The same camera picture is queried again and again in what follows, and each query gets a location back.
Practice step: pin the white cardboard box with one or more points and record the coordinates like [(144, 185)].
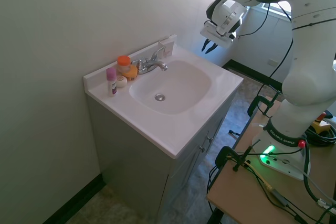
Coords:
[(168, 47)]

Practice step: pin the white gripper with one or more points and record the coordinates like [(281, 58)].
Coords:
[(212, 35)]

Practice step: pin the wooden table top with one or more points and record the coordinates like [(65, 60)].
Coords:
[(241, 197)]

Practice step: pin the pink-capped deodorant stick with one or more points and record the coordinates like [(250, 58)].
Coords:
[(111, 82)]

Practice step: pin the window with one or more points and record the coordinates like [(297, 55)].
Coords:
[(278, 7)]

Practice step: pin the white wall outlet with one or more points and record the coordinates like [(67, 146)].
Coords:
[(273, 63)]

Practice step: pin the chrome sink drain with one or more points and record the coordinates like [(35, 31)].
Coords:
[(160, 97)]

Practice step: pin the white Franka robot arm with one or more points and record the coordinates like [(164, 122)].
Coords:
[(307, 85)]

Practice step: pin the metal cabinet knob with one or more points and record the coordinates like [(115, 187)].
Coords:
[(209, 138), (202, 148)]

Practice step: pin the black C-clamp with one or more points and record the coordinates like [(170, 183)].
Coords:
[(258, 102), (225, 153)]

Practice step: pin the yellow emergency stop box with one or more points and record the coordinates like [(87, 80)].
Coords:
[(321, 126)]

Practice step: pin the small round white jar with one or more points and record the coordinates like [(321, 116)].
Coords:
[(122, 81)]

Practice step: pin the black baseboard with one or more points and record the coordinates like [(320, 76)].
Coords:
[(249, 73), (76, 197)]

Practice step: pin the black table frame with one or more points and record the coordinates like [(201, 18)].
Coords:
[(216, 216)]

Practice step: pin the grey vanity cabinet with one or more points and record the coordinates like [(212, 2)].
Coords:
[(136, 150)]

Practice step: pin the white sink countertop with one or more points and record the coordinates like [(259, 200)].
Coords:
[(210, 106)]

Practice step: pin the clear jar with orange lid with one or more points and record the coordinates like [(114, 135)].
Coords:
[(123, 61)]

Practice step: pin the orange sponge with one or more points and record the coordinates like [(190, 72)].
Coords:
[(131, 74)]

